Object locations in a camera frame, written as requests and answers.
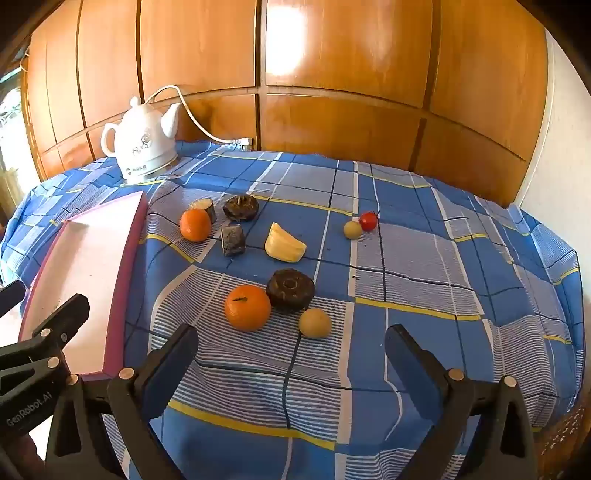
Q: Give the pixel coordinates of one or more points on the blue plaid cloth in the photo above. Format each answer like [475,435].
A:
[415,300]

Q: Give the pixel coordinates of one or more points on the small tan longan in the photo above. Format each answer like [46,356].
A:
[352,230]

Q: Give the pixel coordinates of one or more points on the small dark water chestnut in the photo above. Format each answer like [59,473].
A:
[240,208]

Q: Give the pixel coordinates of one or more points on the yellow fruit wedge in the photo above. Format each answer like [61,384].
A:
[284,245]

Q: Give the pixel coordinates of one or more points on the short purple sugarcane piece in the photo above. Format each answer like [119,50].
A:
[206,207]

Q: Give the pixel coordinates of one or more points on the large tan longan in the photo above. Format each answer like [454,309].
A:
[315,323]

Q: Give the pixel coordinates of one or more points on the small orange mandarin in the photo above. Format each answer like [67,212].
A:
[195,225]

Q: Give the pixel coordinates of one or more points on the large orange mandarin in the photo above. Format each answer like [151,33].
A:
[247,308]

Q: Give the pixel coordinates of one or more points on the wedge-cut sugarcane piece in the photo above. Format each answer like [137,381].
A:
[232,240]

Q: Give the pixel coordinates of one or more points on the silver kettle base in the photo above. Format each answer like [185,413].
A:
[131,177]

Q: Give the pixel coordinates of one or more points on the red cherry tomato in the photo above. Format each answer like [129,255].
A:
[368,221]

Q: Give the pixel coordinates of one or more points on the wooden door with glass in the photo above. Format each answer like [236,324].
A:
[9,120]

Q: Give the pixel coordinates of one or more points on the large dark water chestnut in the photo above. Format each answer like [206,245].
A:
[290,290]

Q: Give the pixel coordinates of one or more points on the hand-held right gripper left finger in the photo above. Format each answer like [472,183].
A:
[170,362]

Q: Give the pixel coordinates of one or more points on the wooden panelled wardrobe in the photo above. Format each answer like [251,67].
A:
[346,60]

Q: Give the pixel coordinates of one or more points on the white ceramic electric kettle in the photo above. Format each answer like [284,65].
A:
[143,138]

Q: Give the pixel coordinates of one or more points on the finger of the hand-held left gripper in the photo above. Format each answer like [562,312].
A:
[64,318]
[10,297]

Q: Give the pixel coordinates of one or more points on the pink-rimmed white tray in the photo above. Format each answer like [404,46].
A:
[83,277]

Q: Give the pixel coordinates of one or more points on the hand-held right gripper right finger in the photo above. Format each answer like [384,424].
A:
[411,364]

